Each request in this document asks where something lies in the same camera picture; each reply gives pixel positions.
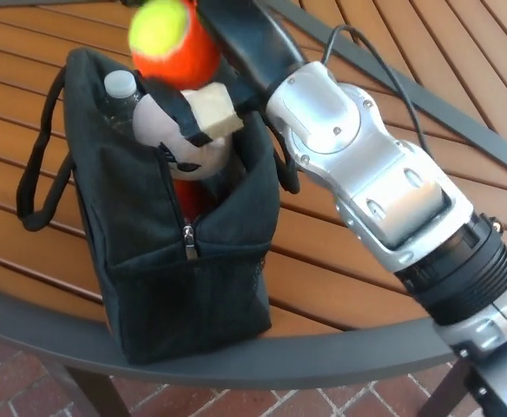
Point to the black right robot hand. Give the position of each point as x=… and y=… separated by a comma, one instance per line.
x=245, y=43

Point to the orange and green tennis ball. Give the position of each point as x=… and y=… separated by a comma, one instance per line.
x=171, y=43

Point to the cream round soft toy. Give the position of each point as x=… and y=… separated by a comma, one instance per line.
x=201, y=156

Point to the clear plastic water bottle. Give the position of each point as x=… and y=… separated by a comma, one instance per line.
x=119, y=84

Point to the red apple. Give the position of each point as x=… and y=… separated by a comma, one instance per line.
x=188, y=195

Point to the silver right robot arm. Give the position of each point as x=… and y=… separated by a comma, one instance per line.
x=388, y=195

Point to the dark grey insulated lunch bag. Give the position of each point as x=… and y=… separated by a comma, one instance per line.
x=127, y=260

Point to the dark metal table leg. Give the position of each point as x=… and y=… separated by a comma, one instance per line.
x=446, y=388
x=101, y=395

